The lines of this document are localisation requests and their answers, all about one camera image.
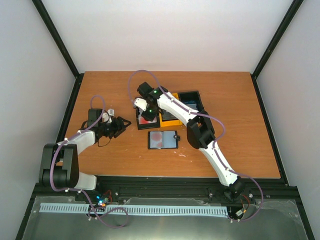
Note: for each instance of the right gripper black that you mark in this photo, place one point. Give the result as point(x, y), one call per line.
point(149, 117)

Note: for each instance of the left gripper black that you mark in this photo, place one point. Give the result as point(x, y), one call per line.
point(119, 127)

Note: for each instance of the red circle white card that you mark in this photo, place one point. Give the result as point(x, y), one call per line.
point(156, 140)

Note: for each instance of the black leather card holder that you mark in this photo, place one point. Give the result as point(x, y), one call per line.
point(170, 140)

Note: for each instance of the dark card stack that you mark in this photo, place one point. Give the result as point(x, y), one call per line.
point(166, 116)

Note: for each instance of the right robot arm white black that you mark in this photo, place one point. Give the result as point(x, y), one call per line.
point(199, 131)

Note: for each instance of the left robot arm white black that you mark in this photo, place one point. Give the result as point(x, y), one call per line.
point(59, 168)

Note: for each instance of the red white card stack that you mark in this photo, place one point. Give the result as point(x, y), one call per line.
point(142, 121)

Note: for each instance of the blue card stack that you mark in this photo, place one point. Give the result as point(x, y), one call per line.
point(192, 104)

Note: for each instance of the black bin left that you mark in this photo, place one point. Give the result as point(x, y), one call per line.
point(148, 126)

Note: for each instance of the black bin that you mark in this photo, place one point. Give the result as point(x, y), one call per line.
point(192, 99)
point(148, 126)

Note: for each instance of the yellow bin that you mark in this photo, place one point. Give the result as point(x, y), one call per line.
point(169, 123)

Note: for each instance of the black bin right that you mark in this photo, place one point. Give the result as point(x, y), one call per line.
point(192, 99)

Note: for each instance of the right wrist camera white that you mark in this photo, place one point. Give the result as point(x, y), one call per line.
point(140, 103)

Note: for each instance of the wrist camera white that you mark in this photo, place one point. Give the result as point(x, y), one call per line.
point(140, 103)
point(108, 115)

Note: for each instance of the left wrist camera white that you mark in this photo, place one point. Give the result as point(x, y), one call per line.
point(108, 115)

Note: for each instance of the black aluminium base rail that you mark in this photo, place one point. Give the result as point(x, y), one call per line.
point(208, 190)

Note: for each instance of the light blue cable duct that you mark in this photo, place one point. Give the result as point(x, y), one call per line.
point(136, 210)

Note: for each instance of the left black frame post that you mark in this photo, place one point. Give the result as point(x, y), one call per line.
point(47, 20)

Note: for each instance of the black frame post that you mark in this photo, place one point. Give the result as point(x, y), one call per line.
point(281, 29)
point(47, 20)

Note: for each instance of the right black frame post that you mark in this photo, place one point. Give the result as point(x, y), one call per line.
point(281, 29)

